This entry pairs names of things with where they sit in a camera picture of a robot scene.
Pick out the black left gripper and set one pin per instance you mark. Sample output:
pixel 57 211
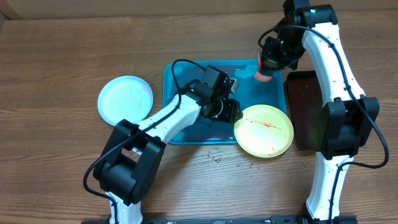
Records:
pixel 230 113

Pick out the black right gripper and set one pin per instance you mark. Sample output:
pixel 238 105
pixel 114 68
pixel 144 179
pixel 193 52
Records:
pixel 273 64

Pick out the red sponge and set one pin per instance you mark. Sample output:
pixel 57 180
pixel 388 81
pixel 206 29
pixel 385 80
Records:
pixel 261 75

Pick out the yellow plate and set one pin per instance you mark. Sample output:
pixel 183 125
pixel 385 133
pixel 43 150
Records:
pixel 264 131

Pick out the light blue plate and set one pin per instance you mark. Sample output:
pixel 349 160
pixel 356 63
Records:
pixel 126 97

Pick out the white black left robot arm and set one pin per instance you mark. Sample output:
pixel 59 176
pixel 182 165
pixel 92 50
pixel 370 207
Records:
pixel 130 159

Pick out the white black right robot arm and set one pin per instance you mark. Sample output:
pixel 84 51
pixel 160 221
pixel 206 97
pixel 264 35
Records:
pixel 347 115

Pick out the dark brown rectangular tray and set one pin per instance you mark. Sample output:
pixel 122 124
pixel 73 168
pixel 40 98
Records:
pixel 305 102

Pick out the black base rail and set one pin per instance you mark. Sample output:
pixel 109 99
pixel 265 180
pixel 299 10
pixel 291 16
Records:
pixel 276 219

